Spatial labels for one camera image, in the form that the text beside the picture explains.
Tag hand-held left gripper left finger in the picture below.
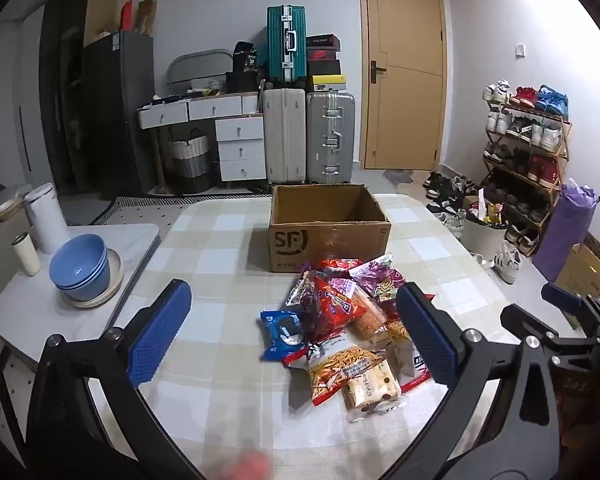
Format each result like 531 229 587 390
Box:
27 279 206 480

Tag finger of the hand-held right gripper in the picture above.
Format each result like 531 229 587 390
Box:
541 282 600 321
500 302 561 356

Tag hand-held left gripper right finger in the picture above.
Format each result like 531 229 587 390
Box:
380 281 568 480

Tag pile of snack packets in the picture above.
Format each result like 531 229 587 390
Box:
259 255 438 411

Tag blue cookie packet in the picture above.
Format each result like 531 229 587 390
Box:
259 309 308 362

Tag brown cardboard box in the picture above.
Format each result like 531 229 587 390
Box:
268 183 392 273

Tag small open cardboard carton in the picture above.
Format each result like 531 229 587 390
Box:
555 237 600 301

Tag purple bag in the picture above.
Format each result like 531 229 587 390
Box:
530 178 600 283

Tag white sneakers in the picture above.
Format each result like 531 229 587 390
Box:
492 242 523 285

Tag beige plate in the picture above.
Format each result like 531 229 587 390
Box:
62 249 126 309

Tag white trash bin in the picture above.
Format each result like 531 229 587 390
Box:
462 195 508 261

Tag stack of blue bowls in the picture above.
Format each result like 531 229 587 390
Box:
49 234 112 302

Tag white side table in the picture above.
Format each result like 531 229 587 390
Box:
0 223 162 361

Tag pile of dark shoes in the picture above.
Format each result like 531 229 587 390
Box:
422 170 481 216

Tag wooden shoe rack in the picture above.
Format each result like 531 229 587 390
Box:
482 80 573 258

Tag white tumbler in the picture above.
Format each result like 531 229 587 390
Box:
11 232 42 277

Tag white canister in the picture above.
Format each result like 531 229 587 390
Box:
22 183 71 255

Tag woven laundry basket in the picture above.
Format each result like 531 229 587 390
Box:
167 129 212 195

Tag rows of assorted shoes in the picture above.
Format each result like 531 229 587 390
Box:
482 80 570 251

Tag white drawer cabinet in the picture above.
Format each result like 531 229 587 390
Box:
215 116 267 182

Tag white desk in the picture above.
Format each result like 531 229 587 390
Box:
137 92 266 196

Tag silver suitcase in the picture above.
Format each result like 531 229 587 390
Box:
306 91 356 185

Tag wooden door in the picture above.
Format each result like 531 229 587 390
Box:
356 0 448 172

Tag dark grey fridge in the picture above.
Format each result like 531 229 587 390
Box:
80 30 156 197

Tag beige suitcase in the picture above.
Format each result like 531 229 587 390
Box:
262 87 307 185

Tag black storage box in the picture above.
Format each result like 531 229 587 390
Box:
225 71 261 93

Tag dark wardrobe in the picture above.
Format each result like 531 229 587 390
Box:
37 0 121 196

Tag yellow and black shoe box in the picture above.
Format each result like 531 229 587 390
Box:
311 74 347 92

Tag white wardrobe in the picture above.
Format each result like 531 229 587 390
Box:
10 5 51 181

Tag black printed bag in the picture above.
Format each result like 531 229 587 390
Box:
232 41 258 73

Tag teal suitcase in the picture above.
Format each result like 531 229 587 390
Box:
266 5 308 86

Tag brown paper bag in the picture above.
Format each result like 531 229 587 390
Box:
137 0 157 36

